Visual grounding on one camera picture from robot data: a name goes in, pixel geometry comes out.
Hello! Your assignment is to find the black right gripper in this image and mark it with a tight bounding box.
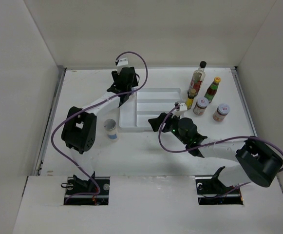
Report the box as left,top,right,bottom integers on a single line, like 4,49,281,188
149,111,189,144

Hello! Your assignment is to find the white divided organizer tray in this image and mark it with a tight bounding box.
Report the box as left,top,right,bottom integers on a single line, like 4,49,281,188
118,88,182,133

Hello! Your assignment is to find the red lid sauce jar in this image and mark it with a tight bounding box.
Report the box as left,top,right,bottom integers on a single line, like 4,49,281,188
193,97,209,116
213,103,230,122

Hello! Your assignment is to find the tall black cap oil bottle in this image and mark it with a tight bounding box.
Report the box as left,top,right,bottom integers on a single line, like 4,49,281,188
187,61,207,96

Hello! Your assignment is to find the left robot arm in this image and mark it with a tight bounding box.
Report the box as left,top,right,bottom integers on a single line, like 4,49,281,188
61,67,138,154

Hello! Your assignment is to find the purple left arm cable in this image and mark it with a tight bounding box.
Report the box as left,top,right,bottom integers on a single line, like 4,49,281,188
51,51,149,205

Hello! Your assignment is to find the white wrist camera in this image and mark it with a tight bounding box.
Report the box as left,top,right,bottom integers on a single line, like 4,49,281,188
173,101,188,117
115,57,129,74

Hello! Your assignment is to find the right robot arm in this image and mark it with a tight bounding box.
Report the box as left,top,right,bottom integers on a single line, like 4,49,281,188
148,113,283,194

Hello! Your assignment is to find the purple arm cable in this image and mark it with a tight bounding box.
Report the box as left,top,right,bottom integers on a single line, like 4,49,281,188
51,51,149,205
157,104,283,195

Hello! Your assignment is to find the small yellow label bottle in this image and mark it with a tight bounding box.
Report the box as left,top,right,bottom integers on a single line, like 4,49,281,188
186,88,196,110

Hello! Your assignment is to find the green yellow cap sauce bottle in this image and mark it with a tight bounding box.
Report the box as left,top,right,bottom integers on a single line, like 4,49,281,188
204,77,221,103

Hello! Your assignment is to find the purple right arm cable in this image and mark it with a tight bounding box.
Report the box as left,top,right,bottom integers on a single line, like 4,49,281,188
157,104,283,195

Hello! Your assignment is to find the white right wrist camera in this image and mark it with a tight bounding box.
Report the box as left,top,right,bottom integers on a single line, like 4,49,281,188
173,101,188,117

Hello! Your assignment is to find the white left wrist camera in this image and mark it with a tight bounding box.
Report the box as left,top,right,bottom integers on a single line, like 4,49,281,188
115,57,129,74

